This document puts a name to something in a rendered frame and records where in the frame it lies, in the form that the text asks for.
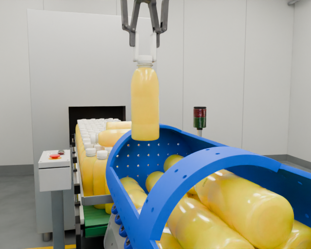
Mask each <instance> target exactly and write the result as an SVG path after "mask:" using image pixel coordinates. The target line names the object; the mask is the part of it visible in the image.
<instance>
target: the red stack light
mask: <svg viewBox="0 0 311 249"><path fill-rule="evenodd" d="M193 117H198V118H203V117H207V109H193Z"/></svg>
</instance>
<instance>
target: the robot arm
mask: <svg viewBox="0 0 311 249"><path fill-rule="evenodd" d="M142 2H144V3H147V4H148V8H149V11H150V17H151V23H152V29H153V33H152V34H151V35H150V44H151V56H152V57H153V61H152V63H154V62H156V48H159V46H160V34H162V33H164V32H166V31H167V23H168V8H169V0H162V3H161V15H160V24H159V20H158V14H157V8H156V0H134V4H133V11H132V17H131V22H130V25H128V7H127V0H120V7H121V23H122V29H123V30H124V31H127V32H129V45H130V46H131V47H133V62H137V61H138V56H139V32H137V31H136V27H137V21H138V15H139V10H140V4H141V3H142ZM135 31H136V32H135Z"/></svg>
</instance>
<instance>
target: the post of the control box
mask: <svg viewBox="0 0 311 249"><path fill-rule="evenodd" d="M51 208H52V233H53V249H65V232H64V204H63V190H60V191H51Z"/></svg>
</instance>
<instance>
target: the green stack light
mask: <svg viewBox="0 0 311 249"><path fill-rule="evenodd" d="M193 127H195V128H206V117H203V118H198V117H193Z"/></svg>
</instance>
